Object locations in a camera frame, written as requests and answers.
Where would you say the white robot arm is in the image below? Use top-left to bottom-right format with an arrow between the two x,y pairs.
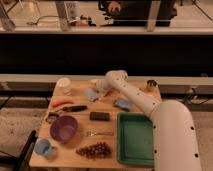
95,70 -> 202,171

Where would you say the purple bowl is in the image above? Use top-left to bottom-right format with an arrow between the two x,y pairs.
50,116 -> 78,143

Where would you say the black rectangular sponge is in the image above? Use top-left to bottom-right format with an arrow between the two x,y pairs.
89,112 -> 110,121

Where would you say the white lidded cup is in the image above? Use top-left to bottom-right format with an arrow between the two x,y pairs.
56,78 -> 71,95

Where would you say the small metal cup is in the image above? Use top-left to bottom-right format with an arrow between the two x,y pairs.
146,80 -> 157,91

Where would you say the silver fork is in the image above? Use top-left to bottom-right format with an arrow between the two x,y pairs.
80,131 -> 114,137

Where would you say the orange carrot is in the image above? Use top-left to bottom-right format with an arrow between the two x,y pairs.
51,99 -> 74,107

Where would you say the green plastic tray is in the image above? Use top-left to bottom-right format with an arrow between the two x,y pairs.
117,113 -> 154,167

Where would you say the bunch of dark grapes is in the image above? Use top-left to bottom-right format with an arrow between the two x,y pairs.
76,142 -> 112,159

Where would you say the blue mug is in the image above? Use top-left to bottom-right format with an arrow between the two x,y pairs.
34,139 -> 52,157

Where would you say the black handled knife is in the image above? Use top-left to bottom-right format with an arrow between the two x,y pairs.
55,105 -> 88,113

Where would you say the black chair frame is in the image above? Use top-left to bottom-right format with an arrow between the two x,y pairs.
12,130 -> 36,171

